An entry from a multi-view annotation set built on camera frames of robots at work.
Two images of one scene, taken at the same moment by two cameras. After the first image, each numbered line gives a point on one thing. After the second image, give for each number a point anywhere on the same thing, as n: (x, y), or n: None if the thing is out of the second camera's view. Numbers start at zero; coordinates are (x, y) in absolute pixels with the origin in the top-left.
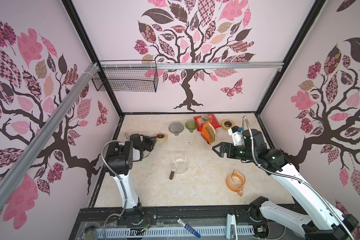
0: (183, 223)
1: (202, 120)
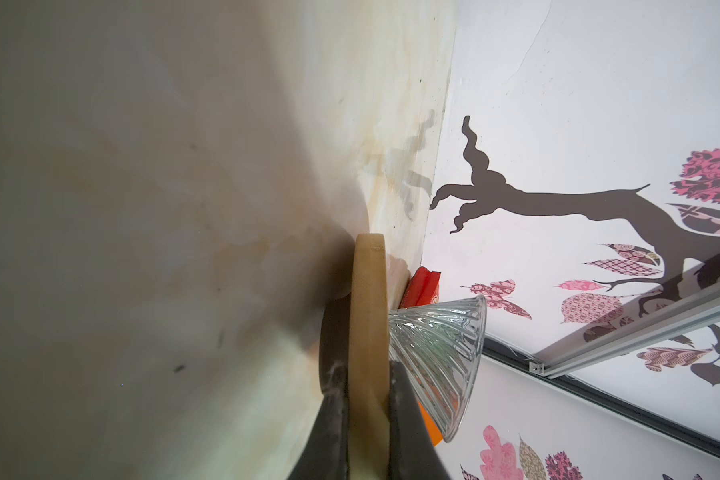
0: None
1: (422, 289)
